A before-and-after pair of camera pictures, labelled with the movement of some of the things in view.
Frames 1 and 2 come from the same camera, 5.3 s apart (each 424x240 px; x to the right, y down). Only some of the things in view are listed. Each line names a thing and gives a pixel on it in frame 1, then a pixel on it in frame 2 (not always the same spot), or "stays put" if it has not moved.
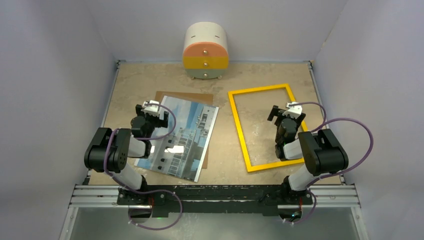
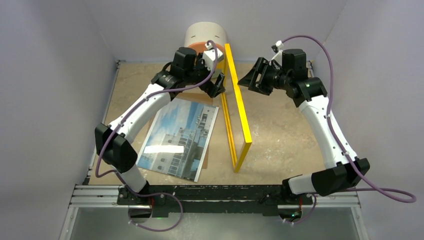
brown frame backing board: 201,98 stays put
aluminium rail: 108,196 stays put
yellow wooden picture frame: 302,127 -> 236,163
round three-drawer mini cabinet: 205,53 stays put
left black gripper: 160,122 -> 212,89
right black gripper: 276,111 -> 250,80
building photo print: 179,150 stays put
